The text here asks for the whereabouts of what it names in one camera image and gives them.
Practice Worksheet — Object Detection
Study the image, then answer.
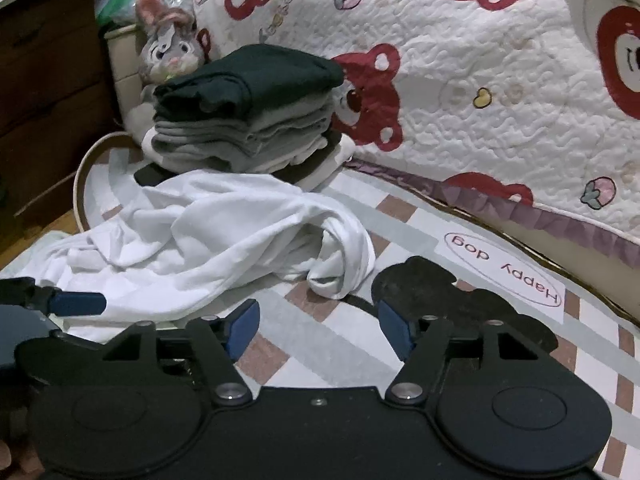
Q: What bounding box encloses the dark green folded garment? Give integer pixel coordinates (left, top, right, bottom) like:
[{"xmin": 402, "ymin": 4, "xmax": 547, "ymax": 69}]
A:
[{"xmin": 152, "ymin": 44, "xmax": 346, "ymax": 123}]

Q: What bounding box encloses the grey folded garment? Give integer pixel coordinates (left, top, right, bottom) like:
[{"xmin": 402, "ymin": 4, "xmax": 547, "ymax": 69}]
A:
[{"xmin": 150, "ymin": 104, "xmax": 333, "ymax": 174}]

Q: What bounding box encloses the white quilt with red bears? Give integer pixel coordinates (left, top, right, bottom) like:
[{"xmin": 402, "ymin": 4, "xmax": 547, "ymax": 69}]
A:
[{"xmin": 192, "ymin": 0, "xmax": 640, "ymax": 262}]

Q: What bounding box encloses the checked floor mat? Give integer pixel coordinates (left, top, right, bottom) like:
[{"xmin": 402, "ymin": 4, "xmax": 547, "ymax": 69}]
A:
[{"xmin": 0, "ymin": 131, "xmax": 640, "ymax": 480}]

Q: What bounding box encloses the grey plush bunny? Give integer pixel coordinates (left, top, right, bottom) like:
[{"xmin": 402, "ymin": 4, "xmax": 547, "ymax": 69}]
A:
[{"xmin": 134, "ymin": 0, "xmax": 207, "ymax": 87}]

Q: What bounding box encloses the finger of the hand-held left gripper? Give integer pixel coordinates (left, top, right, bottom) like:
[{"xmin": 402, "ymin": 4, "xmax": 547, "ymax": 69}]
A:
[{"xmin": 0, "ymin": 276, "xmax": 107, "ymax": 318}]

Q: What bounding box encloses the white folded garment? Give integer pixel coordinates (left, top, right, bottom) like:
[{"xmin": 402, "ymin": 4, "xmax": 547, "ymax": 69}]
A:
[{"xmin": 140, "ymin": 127, "xmax": 357, "ymax": 191}]

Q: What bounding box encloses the dark wooden dresser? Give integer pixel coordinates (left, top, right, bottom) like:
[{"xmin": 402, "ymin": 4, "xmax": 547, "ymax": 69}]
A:
[{"xmin": 0, "ymin": 0, "xmax": 119, "ymax": 257}]

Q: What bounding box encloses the white long-sleeved shirt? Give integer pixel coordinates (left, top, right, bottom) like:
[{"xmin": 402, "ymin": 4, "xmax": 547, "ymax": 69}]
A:
[{"xmin": 37, "ymin": 169, "xmax": 377, "ymax": 343}]

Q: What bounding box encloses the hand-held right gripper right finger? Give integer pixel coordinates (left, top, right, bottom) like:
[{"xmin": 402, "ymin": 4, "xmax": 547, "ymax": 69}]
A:
[{"xmin": 377, "ymin": 300, "xmax": 543, "ymax": 407}]

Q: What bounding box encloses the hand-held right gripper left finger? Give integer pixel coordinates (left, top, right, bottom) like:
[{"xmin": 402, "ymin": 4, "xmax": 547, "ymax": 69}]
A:
[{"xmin": 102, "ymin": 298, "xmax": 261, "ymax": 407}]

